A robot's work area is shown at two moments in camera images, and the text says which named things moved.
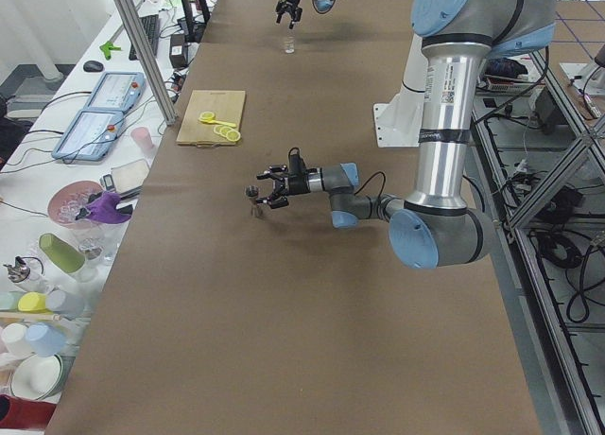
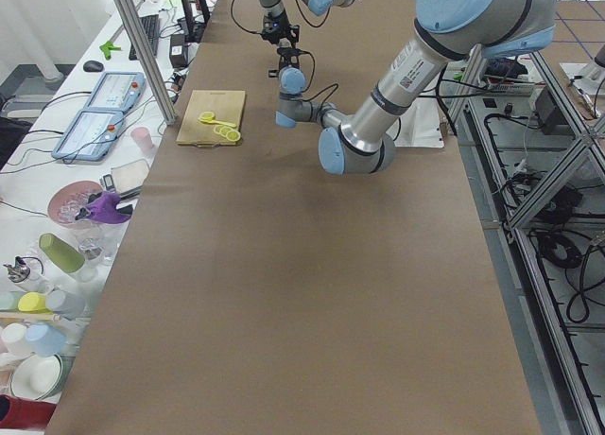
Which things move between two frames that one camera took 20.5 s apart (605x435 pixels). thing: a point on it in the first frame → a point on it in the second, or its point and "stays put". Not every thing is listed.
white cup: x=15 y=337 stays put
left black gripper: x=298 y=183 → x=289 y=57
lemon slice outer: x=233 y=135 stays put
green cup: x=65 y=255 stays put
